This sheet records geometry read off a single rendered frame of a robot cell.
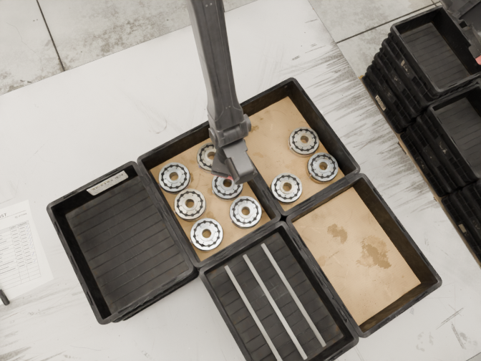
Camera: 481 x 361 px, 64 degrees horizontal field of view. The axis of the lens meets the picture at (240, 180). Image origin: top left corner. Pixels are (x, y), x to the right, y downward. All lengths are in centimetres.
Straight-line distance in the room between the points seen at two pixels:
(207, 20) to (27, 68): 222
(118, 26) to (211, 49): 213
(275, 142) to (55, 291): 90
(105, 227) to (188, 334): 45
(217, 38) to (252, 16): 116
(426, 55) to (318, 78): 69
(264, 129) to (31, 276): 95
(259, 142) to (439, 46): 119
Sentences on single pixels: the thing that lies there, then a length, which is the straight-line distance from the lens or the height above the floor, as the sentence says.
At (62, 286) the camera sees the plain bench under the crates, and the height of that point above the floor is 70.
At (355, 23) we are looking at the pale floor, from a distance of 282.
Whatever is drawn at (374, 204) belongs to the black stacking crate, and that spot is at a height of 89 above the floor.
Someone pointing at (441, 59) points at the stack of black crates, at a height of 49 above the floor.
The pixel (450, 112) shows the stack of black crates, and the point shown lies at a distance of 219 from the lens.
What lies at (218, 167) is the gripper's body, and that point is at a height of 116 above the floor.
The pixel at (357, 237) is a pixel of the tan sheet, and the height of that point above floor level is 83.
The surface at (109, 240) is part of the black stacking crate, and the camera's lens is 130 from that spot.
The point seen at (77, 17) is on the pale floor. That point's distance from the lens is 289.
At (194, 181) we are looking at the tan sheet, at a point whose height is 83.
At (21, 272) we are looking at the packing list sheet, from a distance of 154.
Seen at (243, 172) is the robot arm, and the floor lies 128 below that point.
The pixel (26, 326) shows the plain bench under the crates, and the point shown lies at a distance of 152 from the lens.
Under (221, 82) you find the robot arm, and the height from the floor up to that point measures 147.
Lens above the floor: 206
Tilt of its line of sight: 72 degrees down
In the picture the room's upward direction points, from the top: 4 degrees clockwise
